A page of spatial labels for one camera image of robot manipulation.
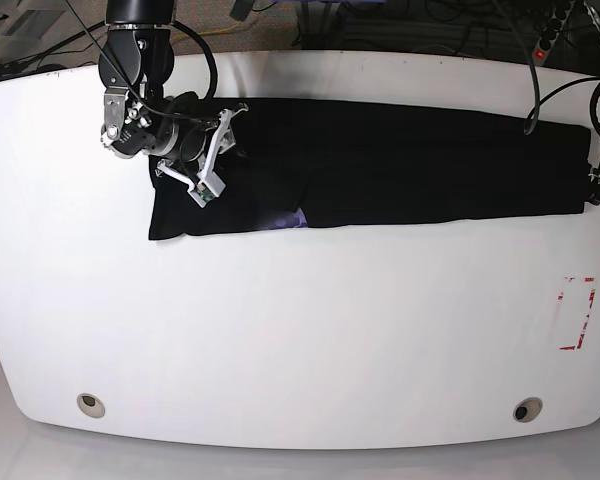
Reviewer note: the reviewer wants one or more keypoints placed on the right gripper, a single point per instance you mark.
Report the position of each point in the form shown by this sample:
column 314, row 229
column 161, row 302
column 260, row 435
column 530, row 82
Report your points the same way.
column 182, row 137

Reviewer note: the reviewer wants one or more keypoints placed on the black T-shirt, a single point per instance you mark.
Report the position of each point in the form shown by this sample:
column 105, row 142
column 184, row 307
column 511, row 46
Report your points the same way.
column 301, row 163

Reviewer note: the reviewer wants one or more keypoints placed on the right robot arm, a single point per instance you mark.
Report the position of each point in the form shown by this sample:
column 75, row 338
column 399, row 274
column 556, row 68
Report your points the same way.
column 135, row 63

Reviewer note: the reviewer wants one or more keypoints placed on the red tape rectangle marking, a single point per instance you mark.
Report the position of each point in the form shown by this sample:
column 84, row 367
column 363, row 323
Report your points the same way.
column 574, row 307

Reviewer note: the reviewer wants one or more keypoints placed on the right table grommet hole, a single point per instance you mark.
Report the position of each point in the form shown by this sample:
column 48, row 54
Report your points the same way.
column 528, row 410

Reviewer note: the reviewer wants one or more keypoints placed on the table grommet hole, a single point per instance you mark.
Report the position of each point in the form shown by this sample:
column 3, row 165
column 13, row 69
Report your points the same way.
column 91, row 406
column 528, row 410

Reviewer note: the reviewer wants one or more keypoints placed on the left table grommet hole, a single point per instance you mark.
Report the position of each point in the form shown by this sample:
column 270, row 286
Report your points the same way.
column 91, row 406

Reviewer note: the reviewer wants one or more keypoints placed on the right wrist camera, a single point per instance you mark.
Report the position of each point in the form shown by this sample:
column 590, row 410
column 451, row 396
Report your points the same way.
column 204, row 192

